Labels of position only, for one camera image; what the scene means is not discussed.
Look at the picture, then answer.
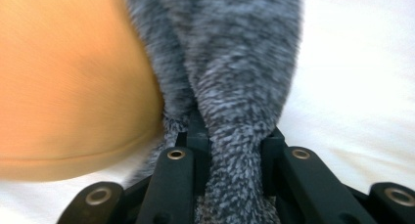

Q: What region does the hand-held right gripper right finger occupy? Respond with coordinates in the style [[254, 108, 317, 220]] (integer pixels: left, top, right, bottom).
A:
[[260, 127, 288, 198]]

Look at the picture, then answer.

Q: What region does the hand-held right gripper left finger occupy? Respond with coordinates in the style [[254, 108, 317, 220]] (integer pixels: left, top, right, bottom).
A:
[[175, 111, 211, 198]]

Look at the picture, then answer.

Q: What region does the grey fluffy cloth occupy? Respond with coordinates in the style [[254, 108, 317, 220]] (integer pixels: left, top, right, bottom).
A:
[[121, 0, 306, 224]]

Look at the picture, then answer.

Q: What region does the orange plush toy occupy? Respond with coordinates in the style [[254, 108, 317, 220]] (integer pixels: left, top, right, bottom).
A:
[[0, 0, 165, 183]]

